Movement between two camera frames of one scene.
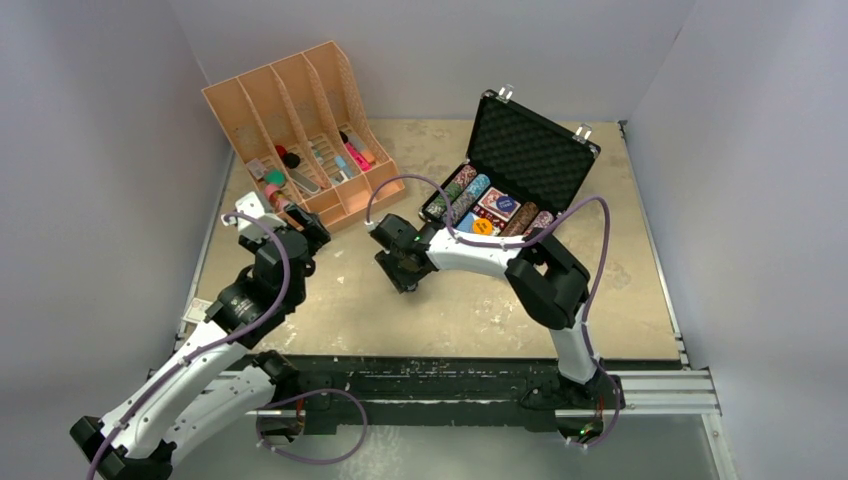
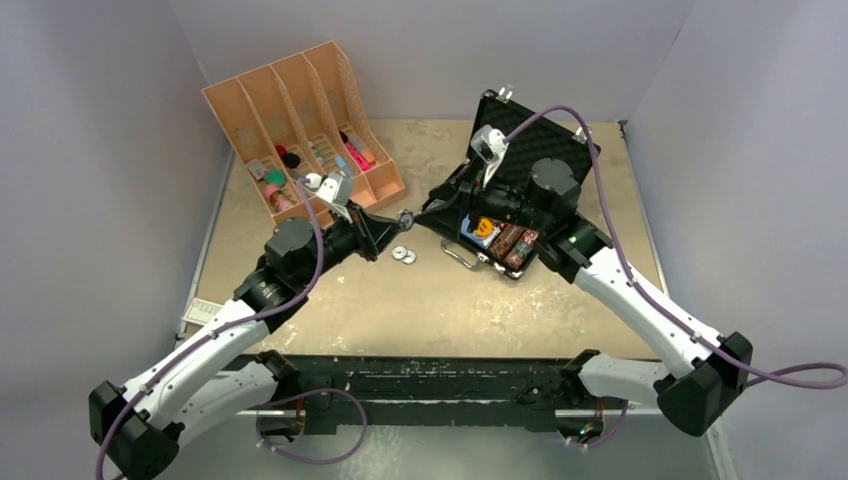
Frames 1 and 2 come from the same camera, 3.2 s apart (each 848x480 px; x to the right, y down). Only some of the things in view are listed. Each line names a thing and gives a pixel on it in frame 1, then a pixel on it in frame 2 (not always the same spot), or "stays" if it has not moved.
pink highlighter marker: (358, 157) stays
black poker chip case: (520, 171) stays
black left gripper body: (316, 238) to (352, 231)
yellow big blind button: (482, 226) stays
